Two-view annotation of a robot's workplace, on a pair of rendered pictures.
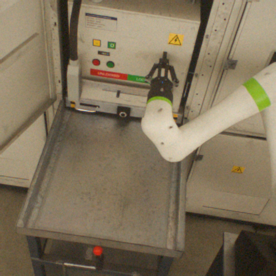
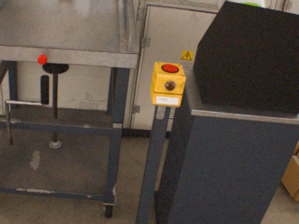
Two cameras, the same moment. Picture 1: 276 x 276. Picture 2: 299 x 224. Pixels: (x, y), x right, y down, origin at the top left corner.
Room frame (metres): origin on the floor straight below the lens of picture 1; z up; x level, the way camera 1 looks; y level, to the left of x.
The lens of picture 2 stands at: (-0.48, -0.09, 1.40)
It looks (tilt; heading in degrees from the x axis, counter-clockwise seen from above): 33 degrees down; 349
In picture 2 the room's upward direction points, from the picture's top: 10 degrees clockwise
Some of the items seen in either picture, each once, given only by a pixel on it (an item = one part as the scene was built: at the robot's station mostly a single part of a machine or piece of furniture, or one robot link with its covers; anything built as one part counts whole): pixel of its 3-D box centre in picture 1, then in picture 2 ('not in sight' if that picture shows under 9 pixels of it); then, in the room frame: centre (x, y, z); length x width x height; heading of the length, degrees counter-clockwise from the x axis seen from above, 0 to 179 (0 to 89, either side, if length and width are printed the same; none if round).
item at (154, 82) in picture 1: (161, 86); not in sight; (1.12, -0.07, 1.23); 0.09 x 0.08 x 0.07; 0
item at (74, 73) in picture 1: (75, 79); not in sight; (1.24, 0.28, 1.09); 0.08 x 0.05 x 0.17; 0
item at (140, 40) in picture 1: (128, 66); not in sight; (1.31, 0.07, 1.15); 0.48 x 0.01 x 0.48; 90
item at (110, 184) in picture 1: (113, 169); (57, 18); (1.02, 0.07, 0.82); 0.68 x 0.62 x 0.06; 0
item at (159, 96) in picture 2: not in sight; (167, 84); (0.49, -0.30, 0.85); 0.08 x 0.08 x 0.10; 0
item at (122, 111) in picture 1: (123, 112); not in sight; (1.29, 0.07, 0.90); 0.06 x 0.03 x 0.05; 90
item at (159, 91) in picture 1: (159, 101); not in sight; (1.05, -0.07, 1.22); 0.09 x 0.06 x 0.12; 90
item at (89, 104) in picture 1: (124, 107); not in sight; (1.33, 0.07, 0.89); 0.54 x 0.05 x 0.06; 90
